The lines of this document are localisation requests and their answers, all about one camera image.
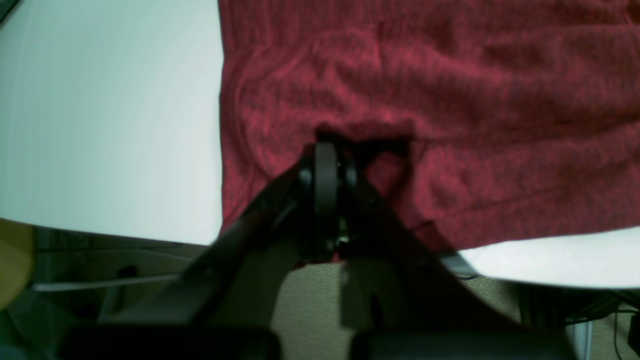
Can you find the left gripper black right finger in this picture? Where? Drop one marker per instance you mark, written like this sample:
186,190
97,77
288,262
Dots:
390,280

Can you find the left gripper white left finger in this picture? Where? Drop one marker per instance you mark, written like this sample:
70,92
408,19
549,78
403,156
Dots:
294,221

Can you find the dark red long-sleeve shirt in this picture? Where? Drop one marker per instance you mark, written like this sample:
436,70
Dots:
479,121

